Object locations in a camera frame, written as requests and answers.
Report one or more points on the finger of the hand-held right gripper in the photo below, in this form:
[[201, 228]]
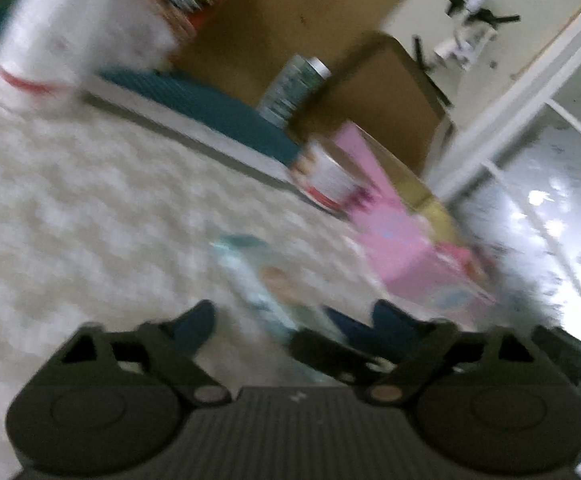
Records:
[[320, 352]]

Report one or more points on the brown cardboard box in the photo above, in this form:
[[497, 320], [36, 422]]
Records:
[[385, 105]]

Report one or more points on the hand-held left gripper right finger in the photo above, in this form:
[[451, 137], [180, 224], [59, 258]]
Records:
[[393, 325]]

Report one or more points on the large cardboard board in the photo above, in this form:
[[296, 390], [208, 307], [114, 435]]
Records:
[[295, 15]]

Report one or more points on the white plastic container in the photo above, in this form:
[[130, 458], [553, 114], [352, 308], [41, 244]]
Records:
[[50, 35]]

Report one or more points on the teal quilted mat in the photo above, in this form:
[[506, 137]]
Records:
[[195, 105]]

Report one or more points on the white and red can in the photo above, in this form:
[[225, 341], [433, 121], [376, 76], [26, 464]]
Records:
[[326, 177]]

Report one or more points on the light teal soft packet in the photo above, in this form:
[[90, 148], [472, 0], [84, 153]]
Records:
[[265, 280]]

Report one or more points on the white door frame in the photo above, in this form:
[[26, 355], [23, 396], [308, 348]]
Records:
[[515, 95]]

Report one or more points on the white fluffy blanket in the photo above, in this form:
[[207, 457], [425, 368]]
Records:
[[95, 210]]

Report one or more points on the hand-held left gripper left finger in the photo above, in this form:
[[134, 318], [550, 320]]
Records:
[[195, 325]]

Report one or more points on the white robot on tripod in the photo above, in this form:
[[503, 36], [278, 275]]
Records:
[[503, 19]]

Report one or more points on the green metal can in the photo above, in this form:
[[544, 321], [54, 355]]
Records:
[[290, 91]]

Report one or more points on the pink cardboard box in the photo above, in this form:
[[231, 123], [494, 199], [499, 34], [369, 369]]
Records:
[[405, 245]]

